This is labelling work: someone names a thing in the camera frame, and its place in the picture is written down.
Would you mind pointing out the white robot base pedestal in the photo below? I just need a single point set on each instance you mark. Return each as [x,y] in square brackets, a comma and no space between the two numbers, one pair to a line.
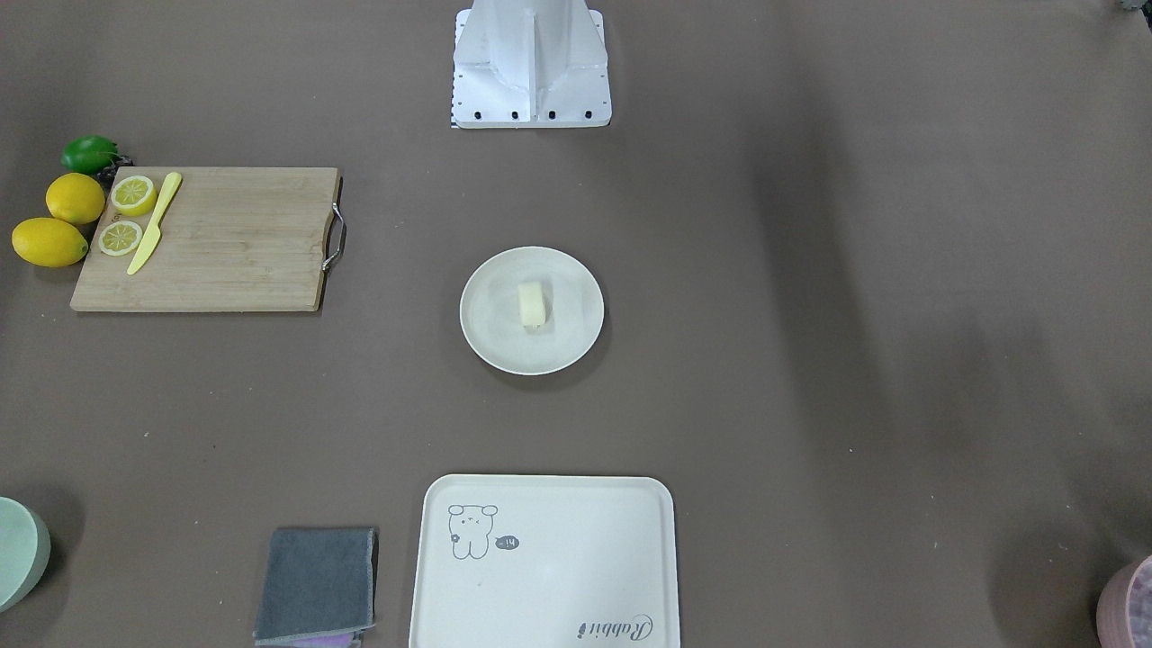
[530,65]

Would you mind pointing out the lemon half slice lower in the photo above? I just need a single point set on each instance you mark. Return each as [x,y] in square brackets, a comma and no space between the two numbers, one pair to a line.
[120,238]

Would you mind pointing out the mint green bowl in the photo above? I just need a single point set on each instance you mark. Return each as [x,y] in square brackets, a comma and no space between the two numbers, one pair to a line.
[25,551]

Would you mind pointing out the cream rectangular rabbit tray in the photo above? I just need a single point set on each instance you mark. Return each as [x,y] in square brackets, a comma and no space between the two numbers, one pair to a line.
[546,561]

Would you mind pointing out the dark grey folded cloth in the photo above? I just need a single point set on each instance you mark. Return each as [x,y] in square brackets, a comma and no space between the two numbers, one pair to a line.
[318,588]

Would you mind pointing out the lemon half slice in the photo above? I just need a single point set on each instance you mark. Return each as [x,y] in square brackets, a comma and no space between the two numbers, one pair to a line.
[120,238]
[134,196]

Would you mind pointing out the pink bowl with ice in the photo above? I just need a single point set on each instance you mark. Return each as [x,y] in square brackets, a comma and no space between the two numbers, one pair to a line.
[1124,607]

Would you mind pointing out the green lime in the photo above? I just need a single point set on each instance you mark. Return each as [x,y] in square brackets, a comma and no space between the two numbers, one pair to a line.
[89,154]

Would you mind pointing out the yellow plastic knife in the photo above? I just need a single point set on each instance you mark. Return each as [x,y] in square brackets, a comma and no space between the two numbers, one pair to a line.
[152,233]

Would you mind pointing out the lemon half slice upper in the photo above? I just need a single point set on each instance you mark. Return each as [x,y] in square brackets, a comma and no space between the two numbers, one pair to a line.
[134,196]

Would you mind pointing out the wooden cutting board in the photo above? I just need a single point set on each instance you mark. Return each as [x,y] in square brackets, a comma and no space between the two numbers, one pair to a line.
[234,239]

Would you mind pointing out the whole lemon far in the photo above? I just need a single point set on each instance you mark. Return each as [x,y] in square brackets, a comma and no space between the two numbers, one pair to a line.
[75,198]

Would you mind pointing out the cream round plate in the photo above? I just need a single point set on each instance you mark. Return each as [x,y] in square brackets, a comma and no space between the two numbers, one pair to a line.
[490,313]

